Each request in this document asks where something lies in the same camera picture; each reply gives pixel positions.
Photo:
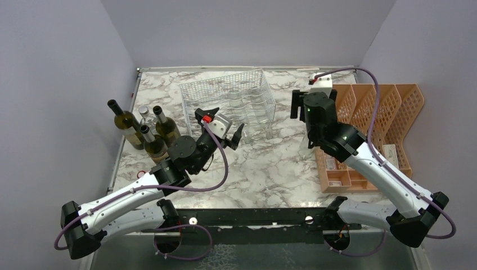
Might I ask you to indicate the black front mounting rail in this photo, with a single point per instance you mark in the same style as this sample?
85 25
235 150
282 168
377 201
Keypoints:
246 223

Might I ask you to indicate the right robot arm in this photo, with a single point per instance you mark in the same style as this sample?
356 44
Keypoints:
413 210

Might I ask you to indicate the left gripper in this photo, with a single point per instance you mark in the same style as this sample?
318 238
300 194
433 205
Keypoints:
233 143

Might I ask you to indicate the green wine bottle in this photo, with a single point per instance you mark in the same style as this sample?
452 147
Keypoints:
127 123
166 127
154 145

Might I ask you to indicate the green wine bottle back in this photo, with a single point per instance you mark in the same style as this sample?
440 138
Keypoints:
127 123

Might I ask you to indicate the clear bottle silver cap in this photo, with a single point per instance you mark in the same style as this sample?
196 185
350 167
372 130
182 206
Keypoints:
147 118

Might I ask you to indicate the green wine bottle front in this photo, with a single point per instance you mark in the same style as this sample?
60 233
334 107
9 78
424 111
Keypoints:
154 145

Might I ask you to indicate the green wine bottle middle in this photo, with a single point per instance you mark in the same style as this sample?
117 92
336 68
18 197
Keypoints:
166 127

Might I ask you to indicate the white wire wine rack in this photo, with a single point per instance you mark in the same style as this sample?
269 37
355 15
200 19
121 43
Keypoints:
211 93

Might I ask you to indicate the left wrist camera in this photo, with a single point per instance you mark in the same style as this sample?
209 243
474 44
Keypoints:
220 126

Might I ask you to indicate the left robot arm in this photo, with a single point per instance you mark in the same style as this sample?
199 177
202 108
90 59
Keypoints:
142 205

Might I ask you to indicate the white label card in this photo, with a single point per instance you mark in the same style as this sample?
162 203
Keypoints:
390 152

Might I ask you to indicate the red capped small bottle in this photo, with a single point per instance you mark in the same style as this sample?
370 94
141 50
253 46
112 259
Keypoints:
140 174

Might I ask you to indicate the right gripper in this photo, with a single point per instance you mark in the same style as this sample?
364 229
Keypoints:
298 100

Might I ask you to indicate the clear glass bottle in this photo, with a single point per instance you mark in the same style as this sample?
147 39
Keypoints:
241 109
304 152
260 105

